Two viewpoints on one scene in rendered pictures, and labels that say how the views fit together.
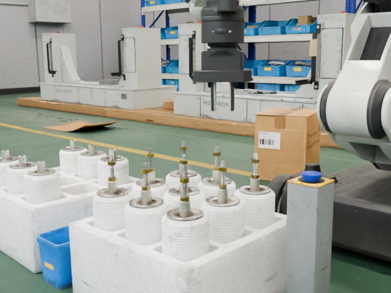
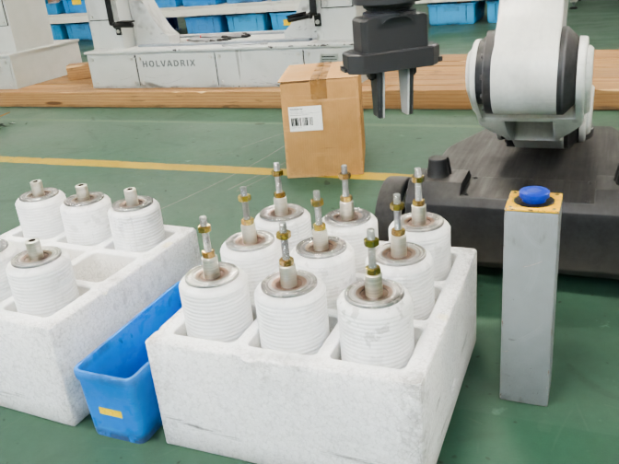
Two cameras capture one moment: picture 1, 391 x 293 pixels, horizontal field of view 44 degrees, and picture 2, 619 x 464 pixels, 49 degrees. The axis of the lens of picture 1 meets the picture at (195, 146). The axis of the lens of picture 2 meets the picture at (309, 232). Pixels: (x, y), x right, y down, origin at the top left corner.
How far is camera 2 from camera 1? 43 cm
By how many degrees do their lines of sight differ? 22
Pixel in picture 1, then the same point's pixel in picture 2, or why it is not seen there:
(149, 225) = (310, 320)
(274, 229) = (464, 275)
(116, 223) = (235, 324)
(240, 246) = (449, 317)
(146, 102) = (37, 73)
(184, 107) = (110, 75)
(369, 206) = not seen: hidden behind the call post
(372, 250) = not seen: hidden behind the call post
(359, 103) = (544, 67)
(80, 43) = not seen: outside the picture
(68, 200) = (99, 294)
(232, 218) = (426, 279)
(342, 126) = (514, 103)
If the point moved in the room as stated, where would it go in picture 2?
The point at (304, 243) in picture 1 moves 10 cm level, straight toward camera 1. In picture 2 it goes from (535, 292) to (570, 329)
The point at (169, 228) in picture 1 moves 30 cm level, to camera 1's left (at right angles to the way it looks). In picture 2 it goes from (365, 323) to (112, 394)
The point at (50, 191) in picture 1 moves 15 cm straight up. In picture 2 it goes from (64, 287) to (41, 197)
